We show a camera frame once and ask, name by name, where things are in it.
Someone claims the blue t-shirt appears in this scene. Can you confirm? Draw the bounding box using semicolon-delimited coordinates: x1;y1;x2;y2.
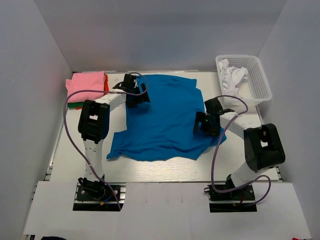
106;74;219;162

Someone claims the white t-shirt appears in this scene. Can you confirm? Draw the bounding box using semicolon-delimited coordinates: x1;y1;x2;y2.
218;59;249;97

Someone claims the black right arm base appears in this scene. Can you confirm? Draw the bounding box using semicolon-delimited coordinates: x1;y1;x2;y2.
203;184;257;213

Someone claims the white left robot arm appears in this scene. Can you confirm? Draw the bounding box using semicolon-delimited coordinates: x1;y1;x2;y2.
78;72;150;182

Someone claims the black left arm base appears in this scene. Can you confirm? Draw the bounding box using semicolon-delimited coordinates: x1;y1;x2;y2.
72;177;126;212

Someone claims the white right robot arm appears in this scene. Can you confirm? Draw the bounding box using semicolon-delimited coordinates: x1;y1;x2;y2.
193;97;286;194

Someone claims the orange folded t-shirt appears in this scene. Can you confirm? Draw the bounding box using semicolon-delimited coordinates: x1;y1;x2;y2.
103;74;109;92

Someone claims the pink folded t-shirt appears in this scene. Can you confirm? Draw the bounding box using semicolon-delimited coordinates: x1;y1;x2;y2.
65;71;105;103

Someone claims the green folded t-shirt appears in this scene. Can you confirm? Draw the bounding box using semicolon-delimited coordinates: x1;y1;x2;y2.
67;102;84;110

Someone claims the white plastic laundry basket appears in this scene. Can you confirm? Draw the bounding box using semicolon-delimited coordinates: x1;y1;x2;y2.
215;54;272;106

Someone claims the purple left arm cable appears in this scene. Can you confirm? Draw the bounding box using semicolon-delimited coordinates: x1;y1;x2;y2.
63;72;149;211

